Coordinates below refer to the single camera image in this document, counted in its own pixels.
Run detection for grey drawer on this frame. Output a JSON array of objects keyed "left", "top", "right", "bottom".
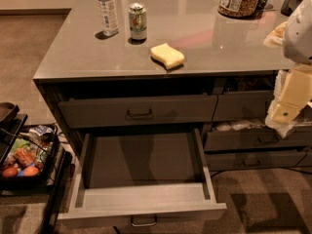
[
  {"left": 206, "top": 149, "right": 311, "bottom": 172},
  {"left": 213, "top": 91, "right": 273, "bottom": 121},
  {"left": 58, "top": 94, "right": 217, "bottom": 129},
  {"left": 58, "top": 129, "right": 226, "bottom": 228},
  {"left": 204, "top": 127, "right": 312, "bottom": 151}
]

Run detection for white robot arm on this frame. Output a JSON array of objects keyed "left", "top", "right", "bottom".
[{"left": 271, "top": 0, "right": 312, "bottom": 124}]

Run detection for white plastic bags in drawer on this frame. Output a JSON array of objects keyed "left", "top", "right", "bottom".
[{"left": 214, "top": 118, "right": 312, "bottom": 138}]

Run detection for grey kitchen island cabinet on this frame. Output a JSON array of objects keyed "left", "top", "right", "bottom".
[{"left": 32, "top": 0, "right": 312, "bottom": 180}]

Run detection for yellow sponge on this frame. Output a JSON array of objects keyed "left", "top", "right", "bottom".
[{"left": 151, "top": 43, "right": 184, "bottom": 70}]

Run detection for green white soda can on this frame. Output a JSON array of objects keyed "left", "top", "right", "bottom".
[{"left": 129, "top": 2, "right": 147, "bottom": 40}]

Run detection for clear plastic water bottle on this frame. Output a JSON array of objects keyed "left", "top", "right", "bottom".
[{"left": 97, "top": 0, "right": 119, "bottom": 37}]

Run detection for black basket of groceries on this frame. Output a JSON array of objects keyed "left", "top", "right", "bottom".
[{"left": 0, "top": 125, "right": 59, "bottom": 190}]

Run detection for black cart frame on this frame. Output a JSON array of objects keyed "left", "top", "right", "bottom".
[{"left": 0, "top": 102, "right": 72, "bottom": 234}]

